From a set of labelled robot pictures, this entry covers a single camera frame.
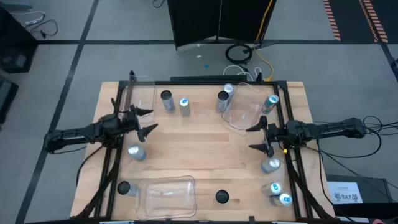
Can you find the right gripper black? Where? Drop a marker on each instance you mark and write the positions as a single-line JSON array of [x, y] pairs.
[[278, 133]]

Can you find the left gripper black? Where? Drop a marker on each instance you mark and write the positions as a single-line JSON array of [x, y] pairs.
[[132, 123]]

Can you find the clear plastic bin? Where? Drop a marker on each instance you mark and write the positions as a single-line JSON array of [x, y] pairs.
[[146, 93], [245, 109], [168, 197]]

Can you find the white light-blue seltzer can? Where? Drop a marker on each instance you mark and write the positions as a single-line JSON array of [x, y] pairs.
[[136, 152], [229, 88], [270, 165]]

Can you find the white Celsius can black lid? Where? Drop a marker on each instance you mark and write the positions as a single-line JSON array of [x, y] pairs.
[[222, 104], [168, 102], [222, 196], [124, 188]]

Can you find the blue silver Red Bull can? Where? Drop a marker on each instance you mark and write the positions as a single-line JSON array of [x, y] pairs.
[[184, 109], [275, 188], [270, 105], [284, 199]]

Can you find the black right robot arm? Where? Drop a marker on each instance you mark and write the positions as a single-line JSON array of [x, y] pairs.
[[326, 129]]

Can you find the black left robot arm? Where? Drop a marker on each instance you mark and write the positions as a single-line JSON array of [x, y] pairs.
[[71, 137]]

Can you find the long black bar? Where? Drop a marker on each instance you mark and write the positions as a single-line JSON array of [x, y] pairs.
[[208, 78]]

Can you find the white SA7 label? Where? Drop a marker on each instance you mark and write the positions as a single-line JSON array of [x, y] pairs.
[[345, 193]]

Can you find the black folding partition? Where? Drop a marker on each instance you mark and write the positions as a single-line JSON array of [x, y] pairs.
[[199, 21]]

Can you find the black box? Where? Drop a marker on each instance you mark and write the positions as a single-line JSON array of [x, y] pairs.
[[376, 193]]

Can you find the dark flat screen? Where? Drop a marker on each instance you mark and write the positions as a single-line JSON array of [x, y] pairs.
[[6, 99]]

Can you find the black cabinet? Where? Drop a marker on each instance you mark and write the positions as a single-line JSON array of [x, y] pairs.
[[15, 53]]

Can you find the black mat orange stripes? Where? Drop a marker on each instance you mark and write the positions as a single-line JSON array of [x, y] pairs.
[[351, 18]]

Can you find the black aluminium frame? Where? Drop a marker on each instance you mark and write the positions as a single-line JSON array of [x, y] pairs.
[[202, 83]]

